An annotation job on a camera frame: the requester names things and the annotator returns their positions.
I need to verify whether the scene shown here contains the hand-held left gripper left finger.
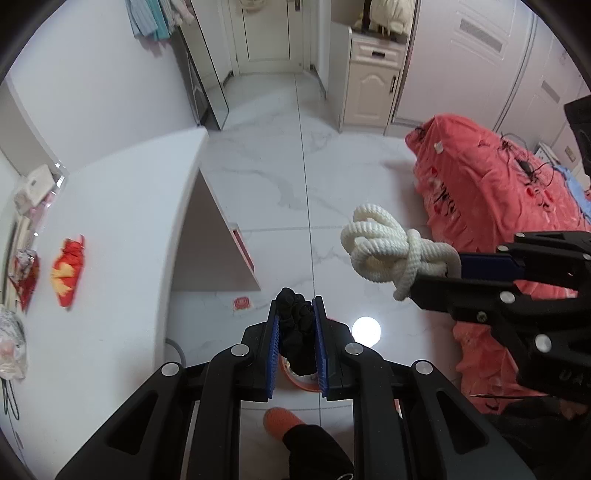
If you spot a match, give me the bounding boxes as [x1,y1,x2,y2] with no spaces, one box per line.
[55,299,281,480]

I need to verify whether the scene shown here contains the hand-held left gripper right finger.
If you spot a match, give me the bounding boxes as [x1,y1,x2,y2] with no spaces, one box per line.
[312,296,536,480]

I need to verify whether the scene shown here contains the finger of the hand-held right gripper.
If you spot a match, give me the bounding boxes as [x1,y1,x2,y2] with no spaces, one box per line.
[409,274,583,328]
[458,230,591,291]

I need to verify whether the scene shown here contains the small black cloth bundle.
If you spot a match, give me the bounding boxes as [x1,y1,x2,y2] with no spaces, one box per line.
[274,287,318,376]

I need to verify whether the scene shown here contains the red trash bin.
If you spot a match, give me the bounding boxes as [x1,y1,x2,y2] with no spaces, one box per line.
[278,314,342,393]

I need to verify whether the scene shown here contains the white knotted rope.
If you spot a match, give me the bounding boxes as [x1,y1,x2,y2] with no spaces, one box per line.
[341,203,462,302]

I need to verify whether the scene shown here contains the orange slipper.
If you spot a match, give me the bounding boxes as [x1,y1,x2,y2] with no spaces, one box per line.
[263,407,308,439]

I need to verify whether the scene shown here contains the red printed bed blanket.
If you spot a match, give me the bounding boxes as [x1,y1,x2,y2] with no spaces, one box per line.
[405,113,591,414]

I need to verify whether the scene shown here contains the person's black trouser leg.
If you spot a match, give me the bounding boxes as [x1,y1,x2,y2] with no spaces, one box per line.
[283,425,355,480]

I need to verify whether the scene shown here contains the light blue cloth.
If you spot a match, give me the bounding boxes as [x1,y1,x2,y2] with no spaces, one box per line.
[554,164,591,217]

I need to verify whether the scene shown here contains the white wardrobe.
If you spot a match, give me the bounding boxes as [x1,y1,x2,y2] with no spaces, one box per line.
[392,0,591,153]

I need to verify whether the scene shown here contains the beige side cabinet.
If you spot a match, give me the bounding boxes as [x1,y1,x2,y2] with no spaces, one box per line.
[339,25,409,134]

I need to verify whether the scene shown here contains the red and yellow crumpled wrapper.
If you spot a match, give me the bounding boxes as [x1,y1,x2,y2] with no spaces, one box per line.
[50,234,88,308]

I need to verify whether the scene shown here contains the red snack wrapper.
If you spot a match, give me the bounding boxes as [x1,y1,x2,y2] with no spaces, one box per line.
[7,249,41,312]

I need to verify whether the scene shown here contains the crumpled clear plastic bag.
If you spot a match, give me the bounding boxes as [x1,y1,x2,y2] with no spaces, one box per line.
[0,305,28,381]

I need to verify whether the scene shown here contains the cream bag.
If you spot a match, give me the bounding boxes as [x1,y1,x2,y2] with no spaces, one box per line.
[353,0,419,40]

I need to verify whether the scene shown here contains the black framed standing mirror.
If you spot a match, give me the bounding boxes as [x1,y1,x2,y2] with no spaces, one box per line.
[178,0,230,130]

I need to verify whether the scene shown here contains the white tissue box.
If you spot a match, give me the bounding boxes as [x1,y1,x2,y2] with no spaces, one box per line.
[14,164,63,215]

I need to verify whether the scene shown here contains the white room door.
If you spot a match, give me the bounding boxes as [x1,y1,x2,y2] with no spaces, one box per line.
[229,0,315,75]

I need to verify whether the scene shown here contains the white desk hutch shelf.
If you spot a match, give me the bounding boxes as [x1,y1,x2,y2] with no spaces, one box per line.
[0,76,65,204]

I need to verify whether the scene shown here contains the hanging blue and white clothes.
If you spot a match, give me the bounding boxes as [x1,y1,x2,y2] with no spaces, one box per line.
[126,0,195,41]

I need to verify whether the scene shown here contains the thin black cable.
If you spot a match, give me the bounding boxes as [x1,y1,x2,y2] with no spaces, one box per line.
[501,134,561,190]

